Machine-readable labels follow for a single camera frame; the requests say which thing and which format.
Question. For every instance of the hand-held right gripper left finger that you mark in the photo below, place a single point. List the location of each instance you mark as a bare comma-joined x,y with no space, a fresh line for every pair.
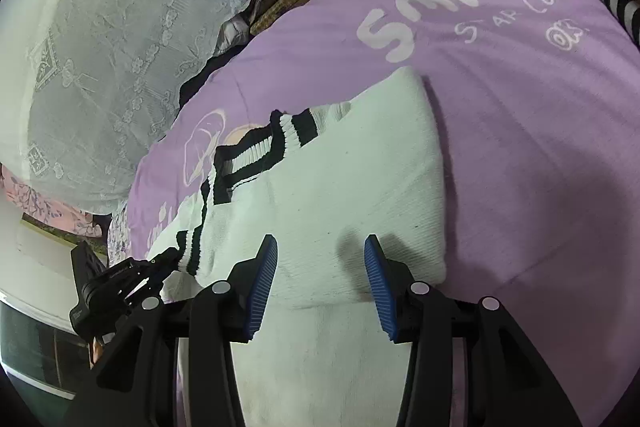
260,287

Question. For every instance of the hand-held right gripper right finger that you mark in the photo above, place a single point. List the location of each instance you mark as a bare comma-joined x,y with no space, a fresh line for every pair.
380,292

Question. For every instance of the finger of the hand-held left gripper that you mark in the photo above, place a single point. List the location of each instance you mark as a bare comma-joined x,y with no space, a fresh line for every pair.
150,289
150,266

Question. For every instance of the white black-striped knit sweater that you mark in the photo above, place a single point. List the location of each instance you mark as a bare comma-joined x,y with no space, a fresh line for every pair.
325,187

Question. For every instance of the person's left hand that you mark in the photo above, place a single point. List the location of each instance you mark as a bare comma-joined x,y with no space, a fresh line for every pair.
96,350

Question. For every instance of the purple floral sheet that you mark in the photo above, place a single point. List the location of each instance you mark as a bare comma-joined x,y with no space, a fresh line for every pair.
119,232

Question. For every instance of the dark glass panel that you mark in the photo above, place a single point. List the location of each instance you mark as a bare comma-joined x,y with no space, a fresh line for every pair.
35,347

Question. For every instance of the pink floral cloth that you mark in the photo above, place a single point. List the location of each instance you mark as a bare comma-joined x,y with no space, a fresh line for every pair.
45,207

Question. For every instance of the purple printed blanket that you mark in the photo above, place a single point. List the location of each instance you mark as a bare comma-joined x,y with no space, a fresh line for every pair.
500,132

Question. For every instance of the white lace cover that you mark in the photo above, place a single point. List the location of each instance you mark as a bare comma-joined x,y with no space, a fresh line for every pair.
100,57

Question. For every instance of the white crumpled cloth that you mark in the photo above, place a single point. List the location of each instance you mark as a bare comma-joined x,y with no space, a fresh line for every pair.
230,34

